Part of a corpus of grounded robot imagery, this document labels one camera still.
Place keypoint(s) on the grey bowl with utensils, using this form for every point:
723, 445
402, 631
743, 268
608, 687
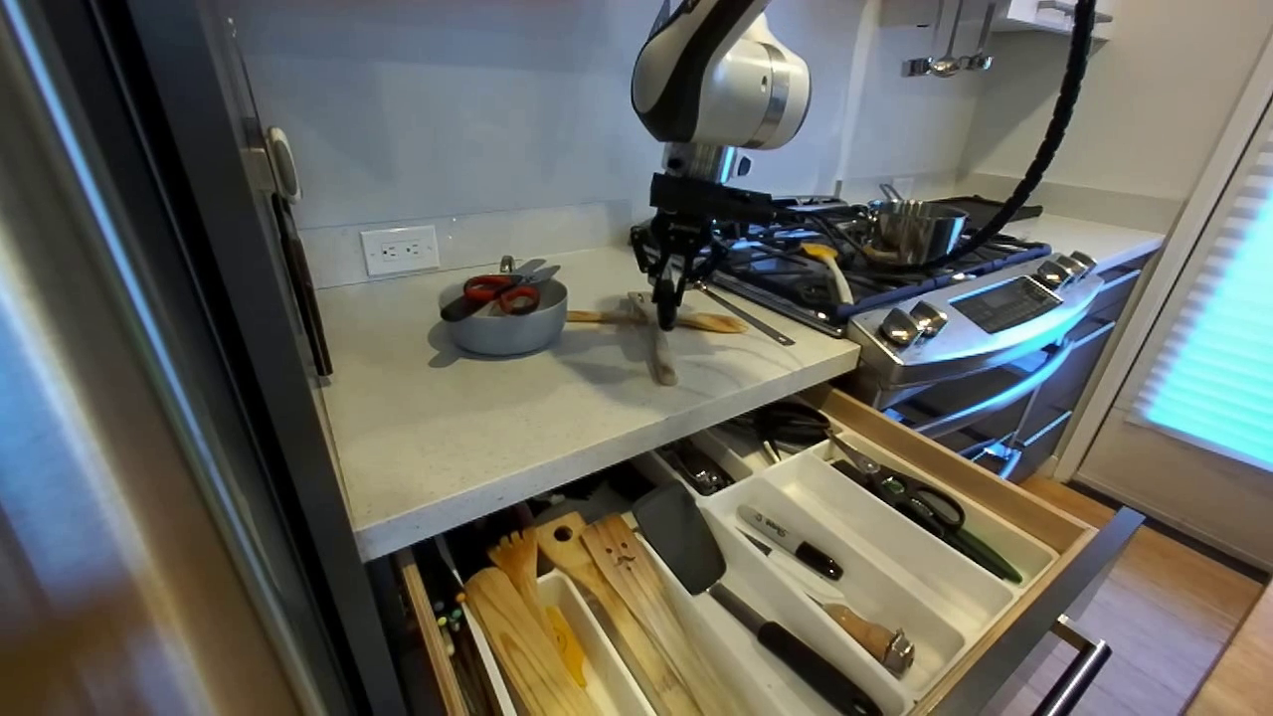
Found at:
508, 313

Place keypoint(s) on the stainless steel pot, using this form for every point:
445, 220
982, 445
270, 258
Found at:
911, 235

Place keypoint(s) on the open wooden kitchen drawer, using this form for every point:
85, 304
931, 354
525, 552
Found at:
472, 460

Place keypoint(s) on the wooden spoon on counter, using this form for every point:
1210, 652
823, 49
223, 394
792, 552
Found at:
704, 325

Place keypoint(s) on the stainless steel gas stove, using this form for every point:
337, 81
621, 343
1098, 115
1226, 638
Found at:
986, 351

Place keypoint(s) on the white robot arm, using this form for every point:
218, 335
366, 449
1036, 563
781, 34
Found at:
711, 81

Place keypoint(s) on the wooden handled utensil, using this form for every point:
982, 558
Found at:
890, 646

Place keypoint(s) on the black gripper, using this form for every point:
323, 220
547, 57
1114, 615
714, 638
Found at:
678, 231

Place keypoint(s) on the black kitchen scissors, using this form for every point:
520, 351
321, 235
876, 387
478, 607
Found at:
931, 510

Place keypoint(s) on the white cutlery organizer tray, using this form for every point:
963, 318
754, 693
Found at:
894, 574

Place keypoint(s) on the stainless steel refrigerator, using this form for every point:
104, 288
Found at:
174, 538

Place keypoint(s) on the black slotted spatula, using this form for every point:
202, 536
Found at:
686, 542

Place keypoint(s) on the yellow handled spatula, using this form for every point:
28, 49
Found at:
828, 258

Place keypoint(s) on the white wall outlet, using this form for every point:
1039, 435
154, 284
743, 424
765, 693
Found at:
400, 248

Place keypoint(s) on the wooden spatula on counter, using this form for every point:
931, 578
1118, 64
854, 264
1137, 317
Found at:
658, 341

